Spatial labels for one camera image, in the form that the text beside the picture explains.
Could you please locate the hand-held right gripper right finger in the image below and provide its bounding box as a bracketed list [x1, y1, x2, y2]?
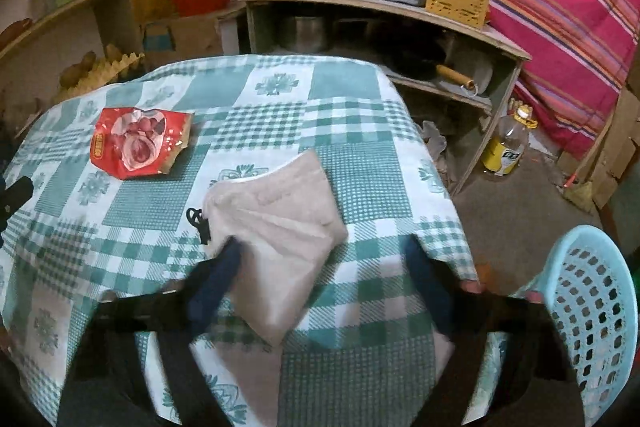
[403, 237, 587, 427]

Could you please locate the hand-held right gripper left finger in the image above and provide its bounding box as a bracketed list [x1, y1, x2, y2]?
[57, 239, 244, 427]

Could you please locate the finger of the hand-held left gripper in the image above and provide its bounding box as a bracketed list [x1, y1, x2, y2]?
[0, 176, 34, 222]

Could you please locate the red snack packet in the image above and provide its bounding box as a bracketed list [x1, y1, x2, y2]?
[90, 107, 195, 180]

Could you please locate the light blue plastic basket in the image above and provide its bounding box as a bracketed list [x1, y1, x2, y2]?
[509, 225, 639, 426]

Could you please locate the clear plastic bag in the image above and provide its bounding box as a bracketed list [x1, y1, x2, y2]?
[421, 120, 449, 158]

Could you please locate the yellow egg carton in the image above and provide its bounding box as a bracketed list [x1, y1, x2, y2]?
[75, 51, 146, 90]

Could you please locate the oil bottle with yellow cap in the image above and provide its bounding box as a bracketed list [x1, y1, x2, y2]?
[481, 104, 539, 178]

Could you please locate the green checked tablecloth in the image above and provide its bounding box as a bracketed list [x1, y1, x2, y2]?
[0, 54, 501, 427]

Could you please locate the cardboard box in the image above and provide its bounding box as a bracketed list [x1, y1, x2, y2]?
[142, 9, 247, 70]

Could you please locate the small steel pot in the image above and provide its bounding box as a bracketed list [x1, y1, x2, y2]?
[280, 16, 329, 53]

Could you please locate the low wooden cabinet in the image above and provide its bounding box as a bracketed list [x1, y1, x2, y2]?
[233, 0, 532, 198]

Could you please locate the black pan with wooden handle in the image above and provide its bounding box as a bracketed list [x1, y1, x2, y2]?
[394, 47, 479, 94]

